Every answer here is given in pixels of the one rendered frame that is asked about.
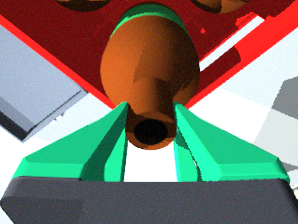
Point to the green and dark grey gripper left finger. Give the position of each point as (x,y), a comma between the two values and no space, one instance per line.
(86,153)

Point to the red crate with dividers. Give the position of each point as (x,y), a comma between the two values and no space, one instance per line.
(69,41)

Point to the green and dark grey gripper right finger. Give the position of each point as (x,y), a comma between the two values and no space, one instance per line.
(218,154)

